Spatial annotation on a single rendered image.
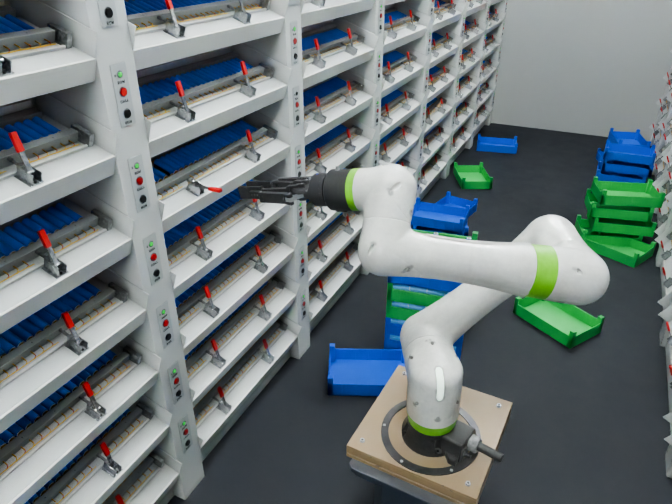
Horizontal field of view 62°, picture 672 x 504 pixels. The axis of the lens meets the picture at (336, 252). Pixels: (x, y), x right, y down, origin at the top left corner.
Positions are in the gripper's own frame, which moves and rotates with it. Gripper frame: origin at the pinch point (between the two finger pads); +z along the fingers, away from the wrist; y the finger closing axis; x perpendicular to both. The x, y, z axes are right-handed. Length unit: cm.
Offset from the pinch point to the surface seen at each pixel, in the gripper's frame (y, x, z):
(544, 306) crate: 123, -102, -50
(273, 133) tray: 42.7, 2.6, 20.3
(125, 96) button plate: -20.0, 27.4, 11.1
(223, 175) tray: 12.4, -0.5, 18.7
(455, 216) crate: 181, -85, 5
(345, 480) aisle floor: 1, -95, -7
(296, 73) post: 50, 19, 13
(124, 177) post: -24.1, 11.8, 14.1
